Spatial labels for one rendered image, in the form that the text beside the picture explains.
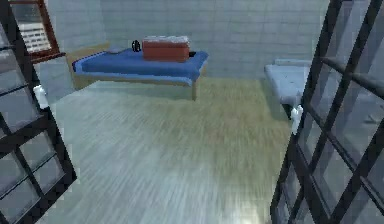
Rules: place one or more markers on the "red box with white top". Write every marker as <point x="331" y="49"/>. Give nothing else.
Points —
<point x="165" y="50"/>

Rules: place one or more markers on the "blue covered wooden bed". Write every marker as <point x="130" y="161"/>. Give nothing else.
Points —
<point x="140" y="66"/>

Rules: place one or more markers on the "small black round object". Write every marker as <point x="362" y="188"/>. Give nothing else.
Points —
<point x="135" y="46"/>

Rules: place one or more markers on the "black framed glass door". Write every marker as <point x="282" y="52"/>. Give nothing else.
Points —
<point x="336" y="110"/>
<point x="20" y="133"/>

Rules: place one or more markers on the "red framed window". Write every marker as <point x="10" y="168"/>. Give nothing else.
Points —
<point x="35" y="31"/>

